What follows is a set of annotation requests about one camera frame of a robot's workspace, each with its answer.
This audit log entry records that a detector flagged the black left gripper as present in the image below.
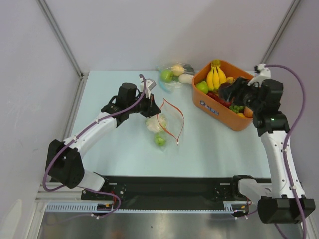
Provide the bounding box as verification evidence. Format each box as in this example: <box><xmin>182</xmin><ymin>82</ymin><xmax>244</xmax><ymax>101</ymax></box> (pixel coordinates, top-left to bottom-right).
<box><xmin>127</xmin><ymin>92</ymin><xmax>161</xmax><ymax>118</ymax></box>

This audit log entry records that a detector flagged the dark purple fake fruit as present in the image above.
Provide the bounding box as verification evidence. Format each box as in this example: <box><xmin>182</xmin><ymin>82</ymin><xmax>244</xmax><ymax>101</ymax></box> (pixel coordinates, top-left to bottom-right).
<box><xmin>218</xmin><ymin>82</ymin><xmax>235</xmax><ymax>102</ymax></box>

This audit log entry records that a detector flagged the red zip clear bag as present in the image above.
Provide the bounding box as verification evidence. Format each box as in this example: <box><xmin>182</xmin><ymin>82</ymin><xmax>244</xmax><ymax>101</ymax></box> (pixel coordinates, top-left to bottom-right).
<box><xmin>145</xmin><ymin>98</ymin><xmax>185</xmax><ymax>151</ymax></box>

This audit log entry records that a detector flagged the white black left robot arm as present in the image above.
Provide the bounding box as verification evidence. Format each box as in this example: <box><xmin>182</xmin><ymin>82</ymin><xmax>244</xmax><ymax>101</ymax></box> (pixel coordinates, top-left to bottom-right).
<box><xmin>45</xmin><ymin>79</ymin><xmax>161</xmax><ymax>199</ymax></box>

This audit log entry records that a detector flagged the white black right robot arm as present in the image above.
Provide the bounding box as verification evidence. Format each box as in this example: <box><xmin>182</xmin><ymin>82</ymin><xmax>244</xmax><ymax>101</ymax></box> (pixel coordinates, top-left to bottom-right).
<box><xmin>220</xmin><ymin>77</ymin><xmax>316</xmax><ymax>224</ymax></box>

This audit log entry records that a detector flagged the peach fake fruit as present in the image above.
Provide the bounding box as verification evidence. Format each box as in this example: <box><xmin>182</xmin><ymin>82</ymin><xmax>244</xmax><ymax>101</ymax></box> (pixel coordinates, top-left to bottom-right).
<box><xmin>243</xmin><ymin>107</ymin><xmax>254</xmax><ymax>118</ymax></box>

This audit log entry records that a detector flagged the green fake cabbage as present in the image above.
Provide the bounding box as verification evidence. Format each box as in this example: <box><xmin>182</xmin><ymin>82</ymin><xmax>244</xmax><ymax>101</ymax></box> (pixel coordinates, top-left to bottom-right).
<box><xmin>154</xmin><ymin>133</ymin><xmax>166</xmax><ymax>147</ymax></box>

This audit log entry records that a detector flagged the green fake apple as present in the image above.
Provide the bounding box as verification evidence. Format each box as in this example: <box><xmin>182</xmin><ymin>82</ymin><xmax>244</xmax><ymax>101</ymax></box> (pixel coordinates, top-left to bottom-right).
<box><xmin>160</xmin><ymin>69</ymin><xmax>174</xmax><ymax>83</ymax></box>

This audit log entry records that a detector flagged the blue zip clear bag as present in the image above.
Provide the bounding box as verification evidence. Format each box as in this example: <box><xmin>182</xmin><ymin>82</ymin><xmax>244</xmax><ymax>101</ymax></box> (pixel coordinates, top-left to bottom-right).
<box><xmin>156</xmin><ymin>62</ymin><xmax>195</xmax><ymax>93</ymax></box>

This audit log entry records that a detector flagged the white fake egg in bag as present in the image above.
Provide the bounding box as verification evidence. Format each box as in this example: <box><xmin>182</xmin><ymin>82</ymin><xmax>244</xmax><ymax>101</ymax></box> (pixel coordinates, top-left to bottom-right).
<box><xmin>178</xmin><ymin>74</ymin><xmax>194</xmax><ymax>84</ymax></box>

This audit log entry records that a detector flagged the yellow fake fruit in bag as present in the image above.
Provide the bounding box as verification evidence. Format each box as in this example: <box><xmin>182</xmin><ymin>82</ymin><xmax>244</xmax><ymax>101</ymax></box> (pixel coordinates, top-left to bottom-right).
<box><xmin>171</xmin><ymin>64</ymin><xmax>185</xmax><ymax>76</ymax></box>

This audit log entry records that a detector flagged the green grape bunch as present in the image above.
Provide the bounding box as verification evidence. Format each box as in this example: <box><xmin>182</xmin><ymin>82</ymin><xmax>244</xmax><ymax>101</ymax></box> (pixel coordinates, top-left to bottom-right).
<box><xmin>229</xmin><ymin>105</ymin><xmax>245</xmax><ymax>113</ymax></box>

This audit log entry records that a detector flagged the orange plastic tub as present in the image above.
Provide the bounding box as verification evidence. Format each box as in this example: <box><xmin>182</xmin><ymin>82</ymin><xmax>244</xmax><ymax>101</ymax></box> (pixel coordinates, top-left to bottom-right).
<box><xmin>192</xmin><ymin>60</ymin><xmax>253</xmax><ymax>131</ymax></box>

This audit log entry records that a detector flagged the yellow banana bunch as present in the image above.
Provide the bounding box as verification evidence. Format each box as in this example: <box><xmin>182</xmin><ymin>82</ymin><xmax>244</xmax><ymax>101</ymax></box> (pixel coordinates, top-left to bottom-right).
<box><xmin>206</xmin><ymin>59</ymin><xmax>227</xmax><ymax>92</ymax></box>

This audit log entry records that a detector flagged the green apple in tub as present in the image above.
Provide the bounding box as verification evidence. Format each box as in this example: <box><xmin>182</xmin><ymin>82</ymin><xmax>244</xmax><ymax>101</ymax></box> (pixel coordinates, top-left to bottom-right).
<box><xmin>195</xmin><ymin>81</ymin><xmax>209</xmax><ymax>94</ymax></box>

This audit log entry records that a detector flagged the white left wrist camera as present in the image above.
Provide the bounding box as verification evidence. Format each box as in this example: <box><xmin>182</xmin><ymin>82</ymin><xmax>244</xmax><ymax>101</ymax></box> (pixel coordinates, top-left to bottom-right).
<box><xmin>140</xmin><ymin>78</ymin><xmax>156</xmax><ymax>99</ymax></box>

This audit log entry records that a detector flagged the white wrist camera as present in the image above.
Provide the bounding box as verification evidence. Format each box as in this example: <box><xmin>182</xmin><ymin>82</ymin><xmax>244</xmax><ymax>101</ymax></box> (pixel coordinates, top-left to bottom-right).
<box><xmin>140</xmin><ymin>78</ymin><xmax>156</xmax><ymax>99</ymax></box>
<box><xmin>248</xmin><ymin>64</ymin><xmax>271</xmax><ymax>86</ymax></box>

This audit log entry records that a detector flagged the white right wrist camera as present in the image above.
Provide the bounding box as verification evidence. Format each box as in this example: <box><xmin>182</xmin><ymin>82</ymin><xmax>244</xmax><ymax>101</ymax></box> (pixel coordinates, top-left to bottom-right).
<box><xmin>248</xmin><ymin>64</ymin><xmax>271</xmax><ymax>86</ymax></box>

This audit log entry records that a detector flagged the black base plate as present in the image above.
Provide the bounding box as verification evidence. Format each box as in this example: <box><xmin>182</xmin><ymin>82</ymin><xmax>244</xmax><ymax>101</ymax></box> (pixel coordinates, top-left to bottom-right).
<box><xmin>49</xmin><ymin>174</ymin><xmax>260</xmax><ymax>211</ymax></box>

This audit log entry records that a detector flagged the aluminium frame post right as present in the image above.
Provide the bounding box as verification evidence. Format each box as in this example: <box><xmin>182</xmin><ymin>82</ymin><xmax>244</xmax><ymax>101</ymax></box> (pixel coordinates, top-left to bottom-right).
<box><xmin>259</xmin><ymin>0</ymin><xmax>303</xmax><ymax>64</ymax></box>

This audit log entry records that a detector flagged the aluminium frame post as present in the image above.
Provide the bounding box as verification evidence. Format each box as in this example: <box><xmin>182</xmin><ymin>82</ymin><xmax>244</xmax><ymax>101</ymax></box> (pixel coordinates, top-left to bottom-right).
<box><xmin>36</xmin><ymin>0</ymin><xmax>83</xmax><ymax>79</ymax></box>
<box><xmin>259</xmin><ymin>0</ymin><xmax>303</xmax><ymax>64</ymax></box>

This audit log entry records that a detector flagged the aluminium frame post left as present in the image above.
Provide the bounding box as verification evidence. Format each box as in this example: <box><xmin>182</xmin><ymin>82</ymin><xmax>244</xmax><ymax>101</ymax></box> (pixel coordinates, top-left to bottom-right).
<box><xmin>36</xmin><ymin>0</ymin><xmax>83</xmax><ymax>79</ymax></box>

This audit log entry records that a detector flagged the white cable duct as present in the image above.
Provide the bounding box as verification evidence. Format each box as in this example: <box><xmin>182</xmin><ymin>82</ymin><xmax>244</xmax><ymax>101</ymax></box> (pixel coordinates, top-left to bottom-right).
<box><xmin>45</xmin><ymin>201</ymin><xmax>249</xmax><ymax>214</ymax></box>

